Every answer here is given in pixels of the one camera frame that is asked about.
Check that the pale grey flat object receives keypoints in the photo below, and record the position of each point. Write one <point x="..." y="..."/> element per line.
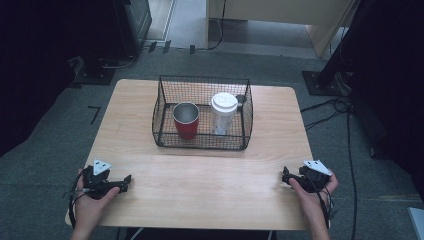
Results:
<point x="417" y="225"/>

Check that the beige wooden partition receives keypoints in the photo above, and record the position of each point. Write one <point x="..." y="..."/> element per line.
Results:
<point x="286" y="10"/>

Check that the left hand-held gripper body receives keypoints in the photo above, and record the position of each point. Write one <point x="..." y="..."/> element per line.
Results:
<point x="96" y="183"/>

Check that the wooden table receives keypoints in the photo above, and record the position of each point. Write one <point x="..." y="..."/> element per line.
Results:
<point x="130" y="133"/>

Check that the dark curtain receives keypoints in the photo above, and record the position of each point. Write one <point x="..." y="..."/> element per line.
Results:
<point x="390" y="83"/>
<point x="36" y="66"/>

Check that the short black tape strip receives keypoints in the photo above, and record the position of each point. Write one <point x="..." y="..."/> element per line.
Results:
<point x="192" y="49"/>
<point x="166" y="46"/>

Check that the black stand base plate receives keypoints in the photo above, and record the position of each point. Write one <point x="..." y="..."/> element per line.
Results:
<point x="95" y="75"/>
<point x="320" y="85"/>

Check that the black cabinet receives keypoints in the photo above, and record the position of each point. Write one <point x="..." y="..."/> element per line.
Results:
<point x="136" y="23"/>

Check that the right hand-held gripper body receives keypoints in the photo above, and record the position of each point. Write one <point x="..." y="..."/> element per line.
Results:
<point x="315" y="180"/>

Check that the person's left hand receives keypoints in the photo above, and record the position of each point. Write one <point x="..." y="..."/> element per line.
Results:
<point x="88" y="210"/>

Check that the red metal cup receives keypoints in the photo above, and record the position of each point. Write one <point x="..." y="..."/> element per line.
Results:
<point x="186" y="130"/>

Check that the clear cup with white lid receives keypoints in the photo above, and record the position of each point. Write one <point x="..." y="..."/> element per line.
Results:
<point x="224" y="104"/>

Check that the person's right hand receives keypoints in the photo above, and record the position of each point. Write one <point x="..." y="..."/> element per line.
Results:
<point x="313" y="203"/>

